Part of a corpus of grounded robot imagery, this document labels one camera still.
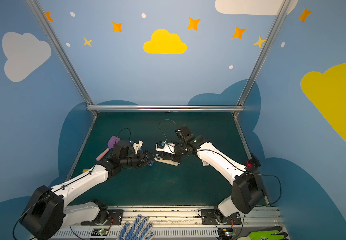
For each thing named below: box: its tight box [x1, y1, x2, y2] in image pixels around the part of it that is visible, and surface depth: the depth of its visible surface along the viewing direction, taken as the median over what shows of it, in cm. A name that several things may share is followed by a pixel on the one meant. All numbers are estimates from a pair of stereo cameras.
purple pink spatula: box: [95, 135, 121, 161], surface depth 103 cm
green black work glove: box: [237, 226, 289, 240], surface depth 71 cm
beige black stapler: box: [154, 152, 181, 166], surface depth 76 cm
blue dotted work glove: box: [116, 214, 155, 240], surface depth 72 cm
